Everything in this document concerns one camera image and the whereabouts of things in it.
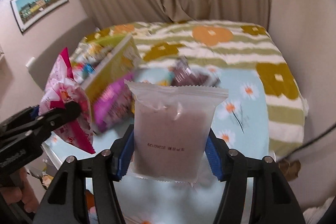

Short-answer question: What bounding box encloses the pink striped snack bag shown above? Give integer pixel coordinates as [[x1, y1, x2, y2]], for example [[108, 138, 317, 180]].
[[39, 47, 95, 154]]

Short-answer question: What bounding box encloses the translucent pale snack pouch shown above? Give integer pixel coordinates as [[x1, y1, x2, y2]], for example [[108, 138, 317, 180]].
[[126, 81, 228, 183]]

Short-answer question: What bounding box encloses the person's left hand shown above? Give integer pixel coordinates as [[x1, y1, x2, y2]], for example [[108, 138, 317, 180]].
[[1, 167, 39, 213]]

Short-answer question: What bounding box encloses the purple potato chips bag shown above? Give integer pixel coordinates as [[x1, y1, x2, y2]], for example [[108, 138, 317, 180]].
[[93, 72, 134, 132]]

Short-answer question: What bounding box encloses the green cardboard box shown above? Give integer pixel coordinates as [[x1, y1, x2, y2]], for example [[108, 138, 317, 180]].
[[70, 34, 141, 103]]

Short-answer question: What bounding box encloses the light blue daisy cloth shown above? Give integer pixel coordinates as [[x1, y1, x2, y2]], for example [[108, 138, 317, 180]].
[[43, 67, 270, 224]]

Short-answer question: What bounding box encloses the framed harbour picture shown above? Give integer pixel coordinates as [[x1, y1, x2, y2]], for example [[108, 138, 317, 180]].
[[10, 0, 68, 34]]

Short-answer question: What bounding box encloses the dark brown snack bag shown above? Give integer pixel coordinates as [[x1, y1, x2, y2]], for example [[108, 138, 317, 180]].
[[170, 57, 221, 87]]

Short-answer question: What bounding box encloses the floral striped quilt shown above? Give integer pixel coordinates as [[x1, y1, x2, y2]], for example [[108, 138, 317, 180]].
[[83, 20, 307, 156]]

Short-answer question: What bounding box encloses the white wall switch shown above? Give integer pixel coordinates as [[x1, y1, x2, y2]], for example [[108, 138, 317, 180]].
[[26, 57, 35, 69]]

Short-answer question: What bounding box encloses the black cable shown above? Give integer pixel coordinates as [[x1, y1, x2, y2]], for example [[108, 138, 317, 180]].
[[275, 122, 336, 163]]

